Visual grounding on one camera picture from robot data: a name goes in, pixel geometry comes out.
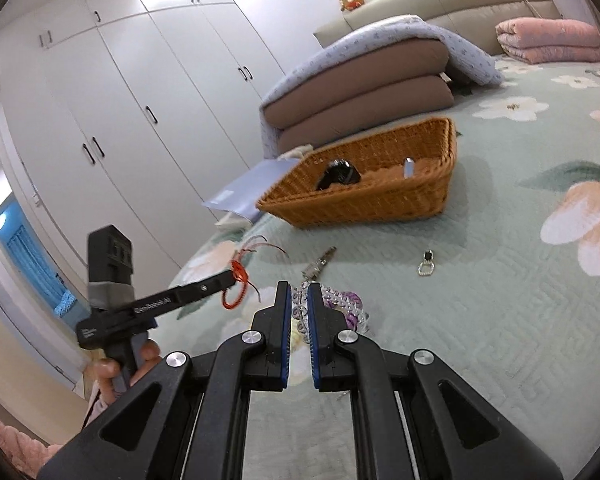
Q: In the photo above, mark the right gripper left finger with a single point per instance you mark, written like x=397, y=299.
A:
x=187, y=417

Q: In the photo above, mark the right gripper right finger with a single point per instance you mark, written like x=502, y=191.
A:
x=413, y=416

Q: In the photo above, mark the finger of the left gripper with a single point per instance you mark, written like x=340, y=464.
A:
x=196, y=291

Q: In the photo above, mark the small silver black pendant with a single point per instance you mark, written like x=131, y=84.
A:
x=427, y=266

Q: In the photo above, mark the black wristwatch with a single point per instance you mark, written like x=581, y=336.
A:
x=338, y=171

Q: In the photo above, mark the light blue hair clip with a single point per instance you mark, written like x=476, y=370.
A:
x=409, y=167

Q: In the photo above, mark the person's left hand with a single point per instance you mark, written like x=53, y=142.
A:
x=107, y=370

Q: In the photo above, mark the blue grey book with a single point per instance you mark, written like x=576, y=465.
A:
x=241, y=195

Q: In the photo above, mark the green floral bedspread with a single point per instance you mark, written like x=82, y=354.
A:
x=514, y=303

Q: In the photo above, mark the white wardrobe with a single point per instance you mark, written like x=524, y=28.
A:
x=134, y=113

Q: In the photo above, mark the cream knitted item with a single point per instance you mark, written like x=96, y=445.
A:
x=296, y=153

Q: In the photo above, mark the brown wicker basket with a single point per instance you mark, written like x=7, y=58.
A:
x=383, y=195

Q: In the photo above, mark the folded brown duvet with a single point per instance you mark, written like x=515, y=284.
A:
x=391, y=83

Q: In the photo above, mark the lavender patterned blanket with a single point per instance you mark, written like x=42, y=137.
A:
x=466, y=59

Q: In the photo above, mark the orange plush toy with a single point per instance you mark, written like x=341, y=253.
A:
x=350, y=5

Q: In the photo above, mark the folded pink blanket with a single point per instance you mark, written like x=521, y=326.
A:
x=541, y=40

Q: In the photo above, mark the beige padded headboard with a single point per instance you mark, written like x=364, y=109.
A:
x=475, y=20

